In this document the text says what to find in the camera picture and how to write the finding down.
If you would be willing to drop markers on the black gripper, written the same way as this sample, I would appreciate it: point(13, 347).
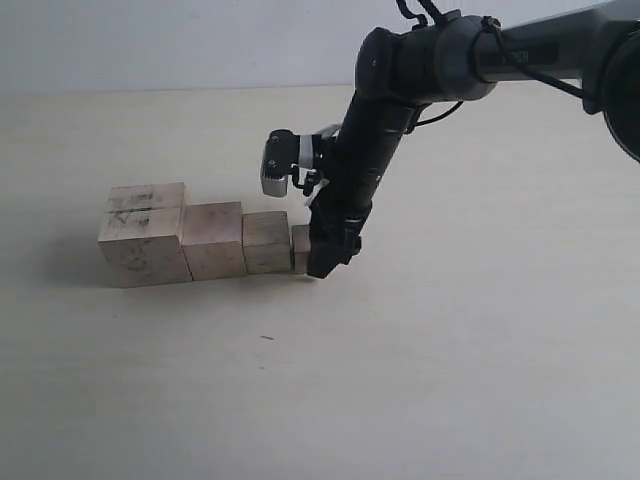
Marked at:
point(340, 209)

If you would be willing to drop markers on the smallest wooden cube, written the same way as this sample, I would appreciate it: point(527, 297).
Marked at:
point(300, 248)

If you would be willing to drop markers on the third largest wooden cube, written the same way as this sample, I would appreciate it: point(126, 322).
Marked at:
point(266, 242)

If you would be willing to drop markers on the second largest wooden cube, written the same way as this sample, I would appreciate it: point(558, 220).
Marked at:
point(213, 241)

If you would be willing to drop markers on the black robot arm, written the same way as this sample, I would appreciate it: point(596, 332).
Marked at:
point(590, 53)

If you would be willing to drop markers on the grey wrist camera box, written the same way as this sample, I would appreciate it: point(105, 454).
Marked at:
point(289, 157)

